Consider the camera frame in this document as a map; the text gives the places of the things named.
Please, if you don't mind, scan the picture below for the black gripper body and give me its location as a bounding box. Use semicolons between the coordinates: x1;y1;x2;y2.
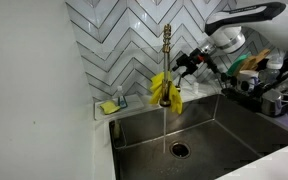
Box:
185;46;215;69

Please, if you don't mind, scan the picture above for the gold spring kitchen faucet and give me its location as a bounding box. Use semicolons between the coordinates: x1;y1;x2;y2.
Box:
159;23;184;108

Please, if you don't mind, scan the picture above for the small white bottle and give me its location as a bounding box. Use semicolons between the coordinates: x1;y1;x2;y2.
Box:
191;81;201;96

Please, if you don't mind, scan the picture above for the yellow rubber glove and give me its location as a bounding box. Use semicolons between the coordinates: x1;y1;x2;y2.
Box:
149;71;184;115

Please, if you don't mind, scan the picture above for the round bamboo plate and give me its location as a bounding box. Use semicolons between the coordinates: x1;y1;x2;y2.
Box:
238;55;259;72

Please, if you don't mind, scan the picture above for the white mug blue print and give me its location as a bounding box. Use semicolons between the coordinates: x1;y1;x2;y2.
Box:
236;69;260;93

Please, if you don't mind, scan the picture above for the white sponge tray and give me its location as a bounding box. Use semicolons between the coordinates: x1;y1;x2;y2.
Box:
93;93;146;121

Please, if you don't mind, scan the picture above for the bamboo cutting board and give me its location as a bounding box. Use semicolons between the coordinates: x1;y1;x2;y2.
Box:
253;48;272;66

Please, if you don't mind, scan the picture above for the running water stream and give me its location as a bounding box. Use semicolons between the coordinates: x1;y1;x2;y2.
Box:
162;105;168;154

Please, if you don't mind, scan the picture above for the clear soap bottle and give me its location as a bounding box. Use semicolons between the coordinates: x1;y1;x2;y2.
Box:
116;85;129;110

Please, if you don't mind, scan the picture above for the clear baby bottle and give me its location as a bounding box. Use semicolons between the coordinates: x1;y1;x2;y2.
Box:
261;52;286;84

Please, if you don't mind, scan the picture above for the sink drain strainer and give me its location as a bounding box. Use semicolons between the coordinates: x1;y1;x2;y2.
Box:
169;140;192;160

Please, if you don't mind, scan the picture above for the stainless steel sink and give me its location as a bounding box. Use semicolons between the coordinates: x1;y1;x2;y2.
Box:
108;93;288;180

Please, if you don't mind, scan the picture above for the steel utensil cup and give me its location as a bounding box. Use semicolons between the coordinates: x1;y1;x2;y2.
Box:
260;88;288;118

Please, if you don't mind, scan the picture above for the yellow sponge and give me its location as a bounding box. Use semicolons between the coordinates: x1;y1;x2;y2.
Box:
99;100;121;116

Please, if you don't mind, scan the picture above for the small sink caddy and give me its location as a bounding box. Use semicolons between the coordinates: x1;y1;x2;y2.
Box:
111;119;128;150

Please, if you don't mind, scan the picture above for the black corrugated cable conduit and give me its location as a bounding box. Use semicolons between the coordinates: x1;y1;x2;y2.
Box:
205;55;228;84

